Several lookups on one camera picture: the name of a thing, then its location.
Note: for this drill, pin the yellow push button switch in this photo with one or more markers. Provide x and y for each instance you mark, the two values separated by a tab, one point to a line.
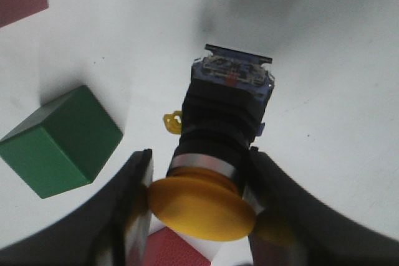
221	115

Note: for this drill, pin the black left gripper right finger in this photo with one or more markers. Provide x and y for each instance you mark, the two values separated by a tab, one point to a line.
295	228

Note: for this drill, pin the green cube left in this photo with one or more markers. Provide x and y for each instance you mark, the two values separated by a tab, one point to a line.
63	145

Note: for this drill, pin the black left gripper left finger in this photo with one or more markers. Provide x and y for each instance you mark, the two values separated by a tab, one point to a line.
111	228

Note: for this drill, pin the red foam pad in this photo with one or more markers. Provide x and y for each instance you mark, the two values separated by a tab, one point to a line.
165	247

